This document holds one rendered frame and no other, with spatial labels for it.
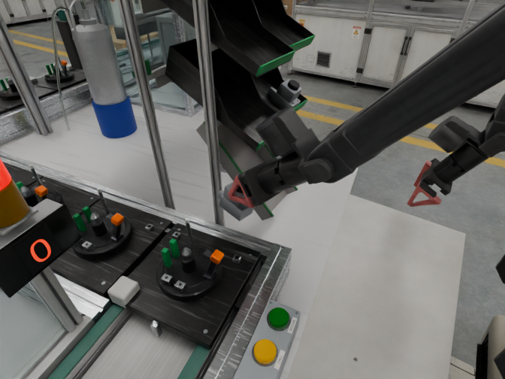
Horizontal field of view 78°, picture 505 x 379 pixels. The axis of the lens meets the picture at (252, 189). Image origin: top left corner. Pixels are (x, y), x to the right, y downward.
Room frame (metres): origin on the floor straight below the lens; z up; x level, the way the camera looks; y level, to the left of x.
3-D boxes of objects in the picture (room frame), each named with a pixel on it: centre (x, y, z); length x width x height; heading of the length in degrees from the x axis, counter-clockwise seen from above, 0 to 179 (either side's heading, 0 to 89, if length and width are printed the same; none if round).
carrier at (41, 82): (1.68, 1.03, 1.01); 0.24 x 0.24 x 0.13; 65
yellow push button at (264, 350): (0.26, -0.02, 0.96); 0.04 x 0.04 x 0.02
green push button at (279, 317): (0.32, -0.05, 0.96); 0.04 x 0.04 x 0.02
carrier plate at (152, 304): (0.43, 0.14, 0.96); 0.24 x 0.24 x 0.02; 65
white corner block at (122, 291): (0.38, 0.27, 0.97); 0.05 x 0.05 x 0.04; 65
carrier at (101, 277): (0.53, 0.37, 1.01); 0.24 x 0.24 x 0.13; 65
